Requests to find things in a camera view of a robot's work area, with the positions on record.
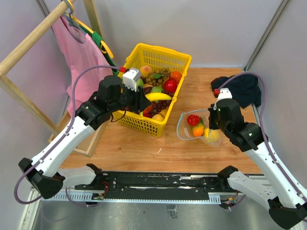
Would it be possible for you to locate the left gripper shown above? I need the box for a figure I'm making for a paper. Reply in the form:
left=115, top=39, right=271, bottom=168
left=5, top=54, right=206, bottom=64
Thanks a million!
left=109, top=81, right=152, bottom=113

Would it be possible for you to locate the banana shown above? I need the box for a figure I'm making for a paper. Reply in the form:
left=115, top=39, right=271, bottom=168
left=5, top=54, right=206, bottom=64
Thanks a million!
left=139, top=92, right=172, bottom=117

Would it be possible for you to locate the yellow peach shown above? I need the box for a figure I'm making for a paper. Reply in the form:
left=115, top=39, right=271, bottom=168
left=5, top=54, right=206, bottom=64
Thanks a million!
left=152, top=114, right=164, bottom=122

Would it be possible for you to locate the mango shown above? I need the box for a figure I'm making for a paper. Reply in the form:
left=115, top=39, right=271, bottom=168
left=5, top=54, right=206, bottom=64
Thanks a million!
left=192, top=118, right=205, bottom=137

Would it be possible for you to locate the red orange fruit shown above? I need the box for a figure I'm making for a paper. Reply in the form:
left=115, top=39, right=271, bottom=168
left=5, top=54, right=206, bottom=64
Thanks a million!
left=187, top=115, right=201, bottom=127

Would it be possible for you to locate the clear zip top bag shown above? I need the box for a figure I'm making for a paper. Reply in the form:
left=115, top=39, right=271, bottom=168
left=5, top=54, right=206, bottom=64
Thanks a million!
left=177, top=109, right=222, bottom=147

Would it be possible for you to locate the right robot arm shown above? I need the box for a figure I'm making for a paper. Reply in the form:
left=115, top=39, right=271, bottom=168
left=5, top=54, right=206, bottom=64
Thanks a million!
left=208, top=98, right=307, bottom=230

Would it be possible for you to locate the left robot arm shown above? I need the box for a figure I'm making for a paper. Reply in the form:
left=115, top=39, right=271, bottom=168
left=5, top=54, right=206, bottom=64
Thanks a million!
left=19, top=69, right=150, bottom=199

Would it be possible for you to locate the purple grapes bunch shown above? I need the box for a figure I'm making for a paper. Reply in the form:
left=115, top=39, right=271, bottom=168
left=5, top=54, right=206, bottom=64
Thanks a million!
left=150, top=100, right=172, bottom=116

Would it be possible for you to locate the green grapes bunch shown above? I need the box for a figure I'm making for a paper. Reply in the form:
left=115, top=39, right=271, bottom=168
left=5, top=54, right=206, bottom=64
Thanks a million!
left=143, top=68, right=171, bottom=87

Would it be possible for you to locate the red apple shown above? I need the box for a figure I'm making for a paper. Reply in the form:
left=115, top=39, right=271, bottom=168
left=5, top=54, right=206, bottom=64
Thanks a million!
left=163, top=79, right=177, bottom=93

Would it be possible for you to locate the dark navy cloth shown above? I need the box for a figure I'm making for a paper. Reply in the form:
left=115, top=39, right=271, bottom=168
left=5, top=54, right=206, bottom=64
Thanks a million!
left=224, top=74, right=261, bottom=108

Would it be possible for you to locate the green garment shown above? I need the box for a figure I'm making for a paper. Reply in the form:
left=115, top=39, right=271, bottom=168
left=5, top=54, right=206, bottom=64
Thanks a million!
left=80, top=23, right=116, bottom=67

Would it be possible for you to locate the orange persimmon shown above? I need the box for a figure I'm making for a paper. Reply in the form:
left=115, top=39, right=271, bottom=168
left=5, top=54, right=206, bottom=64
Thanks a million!
left=170, top=71, right=182, bottom=84

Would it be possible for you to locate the yellow plastic basket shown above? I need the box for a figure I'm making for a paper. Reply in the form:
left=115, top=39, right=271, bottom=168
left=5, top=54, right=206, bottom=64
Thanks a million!
left=113, top=43, right=192, bottom=138

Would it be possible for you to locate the yellow hanger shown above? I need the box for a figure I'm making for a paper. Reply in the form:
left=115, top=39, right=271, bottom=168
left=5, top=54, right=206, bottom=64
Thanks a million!
left=64, top=0, right=114, bottom=59

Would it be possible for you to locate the pink shirt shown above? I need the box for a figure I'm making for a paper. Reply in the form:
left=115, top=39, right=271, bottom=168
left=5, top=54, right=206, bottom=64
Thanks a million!
left=52, top=16, right=113, bottom=109

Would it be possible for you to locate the wooden clothes rack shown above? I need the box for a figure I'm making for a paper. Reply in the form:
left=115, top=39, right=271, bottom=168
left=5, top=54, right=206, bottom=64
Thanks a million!
left=0, top=0, right=105, bottom=157

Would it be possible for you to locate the grey hanger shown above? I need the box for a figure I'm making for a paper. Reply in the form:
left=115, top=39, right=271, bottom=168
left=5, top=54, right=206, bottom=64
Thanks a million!
left=63, top=13, right=86, bottom=44

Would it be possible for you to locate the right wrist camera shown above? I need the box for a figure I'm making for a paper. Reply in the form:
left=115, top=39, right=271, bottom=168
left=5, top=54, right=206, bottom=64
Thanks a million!
left=213, top=88, right=232, bottom=100

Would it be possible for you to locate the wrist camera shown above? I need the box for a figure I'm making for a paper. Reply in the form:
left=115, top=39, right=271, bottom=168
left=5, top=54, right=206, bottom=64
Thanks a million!
left=213, top=88, right=232, bottom=100
left=122, top=68, right=142, bottom=92

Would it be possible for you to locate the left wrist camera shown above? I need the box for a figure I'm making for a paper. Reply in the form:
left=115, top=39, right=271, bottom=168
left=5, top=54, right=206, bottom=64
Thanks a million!
left=122, top=68, right=142, bottom=92

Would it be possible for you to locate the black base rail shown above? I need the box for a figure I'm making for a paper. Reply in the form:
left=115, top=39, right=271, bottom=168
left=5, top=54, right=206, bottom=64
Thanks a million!
left=73, top=171, right=236, bottom=202

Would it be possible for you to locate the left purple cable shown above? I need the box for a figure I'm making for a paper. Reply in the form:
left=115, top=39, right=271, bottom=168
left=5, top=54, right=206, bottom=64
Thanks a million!
left=13, top=66, right=123, bottom=207

